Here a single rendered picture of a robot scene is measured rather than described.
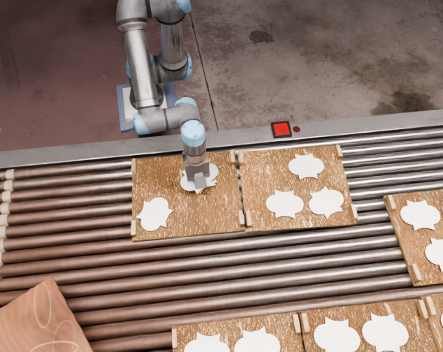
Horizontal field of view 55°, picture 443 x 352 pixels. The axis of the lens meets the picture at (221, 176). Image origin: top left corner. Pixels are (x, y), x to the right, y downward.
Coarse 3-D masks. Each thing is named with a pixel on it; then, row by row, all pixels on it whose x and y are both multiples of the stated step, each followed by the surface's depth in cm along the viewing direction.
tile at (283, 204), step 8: (280, 192) 163; (288, 192) 163; (272, 200) 161; (280, 200) 161; (288, 200) 161; (296, 200) 161; (272, 208) 159; (280, 208) 159; (288, 208) 159; (296, 208) 159; (280, 216) 158; (288, 216) 158
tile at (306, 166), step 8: (296, 160) 170; (304, 160) 170; (312, 160) 170; (320, 160) 170; (296, 168) 168; (304, 168) 168; (312, 168) 168; (320, 168) 168; (304, 176) 166; (312, 176) 166
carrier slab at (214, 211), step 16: (144, 160) 171; (160, 160) 171; (176, 160) 171; (224, 160) 171; (144, 176) 167; (160, 176) 167; (176, 176) 167; (224, 176) 167; (144, 192) 164; (160, 192) 164; (176, 192) 164; (192, 192) 164; (208, 192) 164; (224, 192) 164; (176, 208) 160; (192, 208) 160; (208, 208) 160; (224, 208) 160; (240, 208) 160; (176, 224) 157; (192, 224) 157; (208, 224) 157; (224, 224) 157; (144, 240) 154
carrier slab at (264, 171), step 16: (256, 160) 171; (272, 160) 171; (288, 160) 171; (336, 160) 171; (240, 176) 168; (256, 176) 167; (272, 176) 167; (288, 176) 167; (320, 176) 167; (336, 176) 167; (256, 192) 164; (272, 192) 164; (304, 192) 164; (256, 208) 160; (304, 208) 160; (256, 224) 157; (272, 224) 157; (288, 224) 157; (304, 224) 157; (320, 224) 157; (336, 224) 157; (352, 224) 157
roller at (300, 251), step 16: (352, 240) 156; (368, 240) 156; (384, 240) 156; (208, 256) 153; (224, 256) 152; (240, 256) 152; (256, 256) 153; (272, 256) 153; (288, 256) 154; (64, 272) 150; (80, 272) 149; (96, 272) 149; (112, 272) 150; (128, 272) 150; (144, 272) 150; (160, 272) 152; (0, 288) 147; (16, 288) 148
